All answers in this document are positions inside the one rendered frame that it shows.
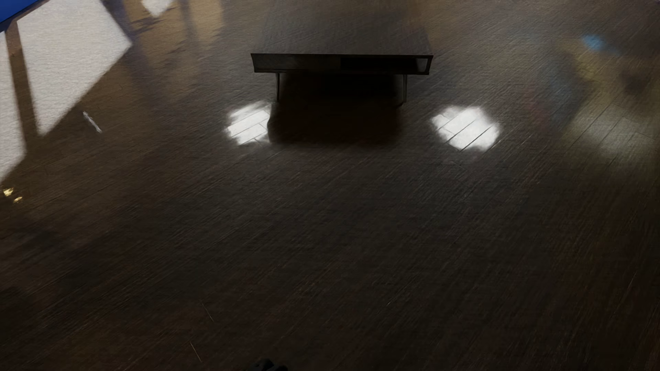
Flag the dark wooden coffee table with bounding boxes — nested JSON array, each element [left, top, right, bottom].
[[251, 0, 434, 108]]

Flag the blue furniture piece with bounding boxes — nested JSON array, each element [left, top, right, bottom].
[[0, 0, 46, 33]]

